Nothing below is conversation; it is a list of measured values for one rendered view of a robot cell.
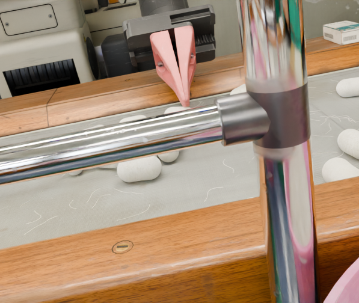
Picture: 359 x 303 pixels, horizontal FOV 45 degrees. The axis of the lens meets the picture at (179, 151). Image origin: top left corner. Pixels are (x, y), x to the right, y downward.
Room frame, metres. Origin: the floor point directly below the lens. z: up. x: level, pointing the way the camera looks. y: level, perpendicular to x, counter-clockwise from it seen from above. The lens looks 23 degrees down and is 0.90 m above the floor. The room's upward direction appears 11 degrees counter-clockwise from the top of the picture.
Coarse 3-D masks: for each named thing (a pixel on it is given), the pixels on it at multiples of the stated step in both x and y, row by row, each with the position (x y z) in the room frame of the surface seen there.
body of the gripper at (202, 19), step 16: (144, 0) 0.54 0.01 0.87; (160, 0) 0.52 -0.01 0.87; (176, 0) 0.52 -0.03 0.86; (144, 16) 0.50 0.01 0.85; (176, 16) 0.50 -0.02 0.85; (192, 16) 0.50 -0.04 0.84; (208, 16) 0.49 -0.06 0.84; (208, 32) 0.52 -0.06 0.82; (128, 48) 0.52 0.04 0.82; (144, 48) 0.52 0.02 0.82
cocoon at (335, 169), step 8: (328, 160) 0.27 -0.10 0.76; (336, 160) 0.26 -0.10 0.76; (344, 160) 0.26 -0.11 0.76; (328, 168) 0.26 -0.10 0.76; (336, 168) 0.25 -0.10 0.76; (344, 168) 0.25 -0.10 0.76; (352, 168) 0.25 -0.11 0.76; (328, 176) 0.26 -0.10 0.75; (336, 176) 0.25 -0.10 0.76; (344, 176) 0.24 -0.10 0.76; (352, 176) 0.24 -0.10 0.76
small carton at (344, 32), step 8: (328, 24) 0.62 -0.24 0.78; (336, 24) 0.61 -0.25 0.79; (344, 24) 0.60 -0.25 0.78; (352, 24) 0.59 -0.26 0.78; (328, 32) 0.61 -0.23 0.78; (336, 32) 0.58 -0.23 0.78; (344, 32) 0.57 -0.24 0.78; (352, 32) 0.57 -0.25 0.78; (328, 40) 0.61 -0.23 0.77; (336, 40) 0.58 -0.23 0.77; (344, 40) 0.57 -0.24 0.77; (352, 40) 0.57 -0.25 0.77
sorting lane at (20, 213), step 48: (336, 96) 0.45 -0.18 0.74; (0, 144) 0.50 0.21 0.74; (240, 144) 0.37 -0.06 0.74; (336, 144) 0.33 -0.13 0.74; (0, 192) 0.36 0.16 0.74; (48, 192) 0.34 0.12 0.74; (96, 192) 0.32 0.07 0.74; (144, 192) 0.31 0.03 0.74; (192, 192) 0.29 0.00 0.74; (240, 192) 0.28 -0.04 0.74; (0, 240) 0.28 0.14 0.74
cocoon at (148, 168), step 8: (136, 160) 0.33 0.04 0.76; (144, 160) 0.33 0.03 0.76; (152, 160) 0.33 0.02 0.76; (120, 168) 0.33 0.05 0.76; (128, 168) 0.32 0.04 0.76; (136, 168) 0.32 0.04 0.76; (144, 168) 0.32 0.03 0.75; (152, 168) 0.32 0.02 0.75; (160, 168) 0.33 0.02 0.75; (120, 176) 0.33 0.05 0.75; (128, 176) 0.32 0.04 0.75; (136, 176) 0.32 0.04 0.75; (144, 176) 0.32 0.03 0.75; (152, 176) 0.32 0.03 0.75
